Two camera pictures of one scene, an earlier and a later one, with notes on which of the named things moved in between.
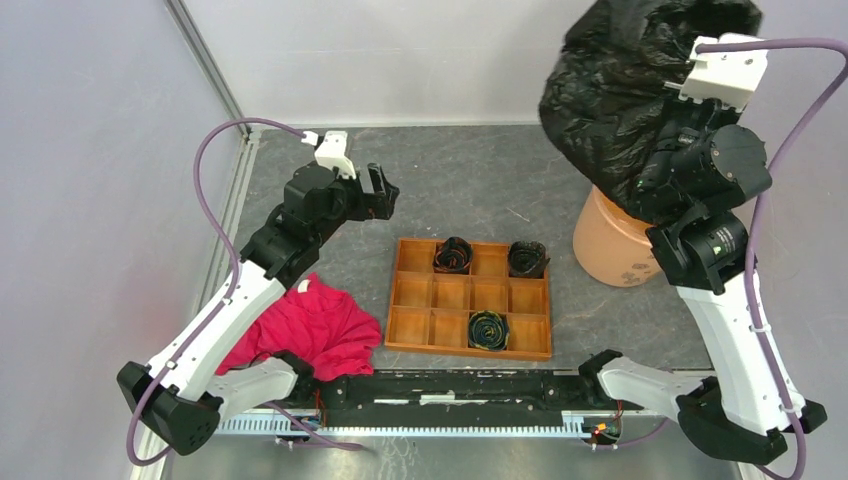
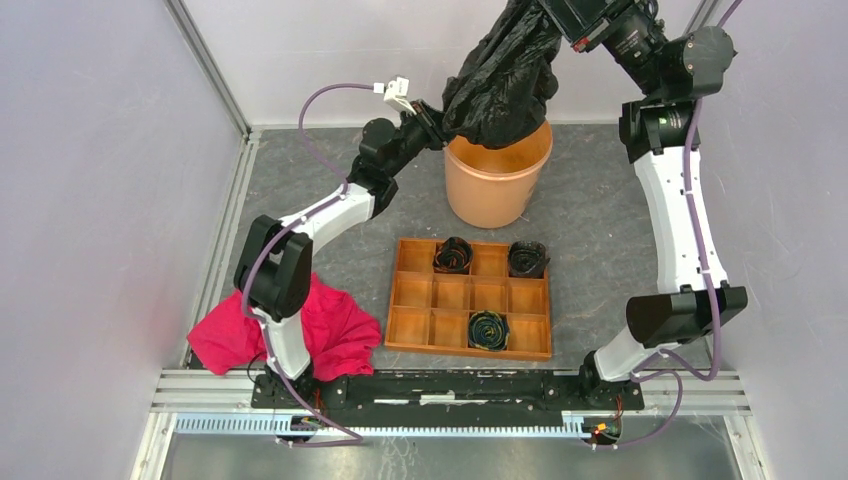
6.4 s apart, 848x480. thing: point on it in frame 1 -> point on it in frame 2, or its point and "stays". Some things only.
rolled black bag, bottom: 487,330 stays
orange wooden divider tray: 432,311 stays
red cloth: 320,324 stays
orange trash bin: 611,245 -> 494,187
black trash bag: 605,97 -> 500,94
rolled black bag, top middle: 453,256 stays
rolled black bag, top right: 527,259 stays
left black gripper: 377,205 -> 431,122
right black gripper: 723,115 -> 588,22
